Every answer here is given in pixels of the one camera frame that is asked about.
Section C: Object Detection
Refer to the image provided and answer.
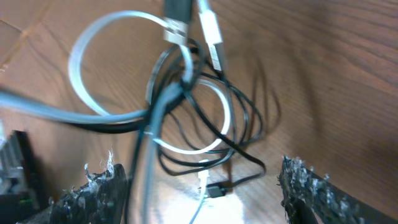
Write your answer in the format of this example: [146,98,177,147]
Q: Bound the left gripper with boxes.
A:
[1,131,40,224]

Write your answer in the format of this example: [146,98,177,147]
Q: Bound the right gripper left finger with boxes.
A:
[18,151,129,224]

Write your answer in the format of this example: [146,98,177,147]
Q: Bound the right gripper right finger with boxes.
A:
[278,156,397,224]

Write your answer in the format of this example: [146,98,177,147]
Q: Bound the white usb cable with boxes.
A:
[0,0,233,224]

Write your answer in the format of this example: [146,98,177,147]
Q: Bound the black usb cable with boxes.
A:
[68,0,267,224]

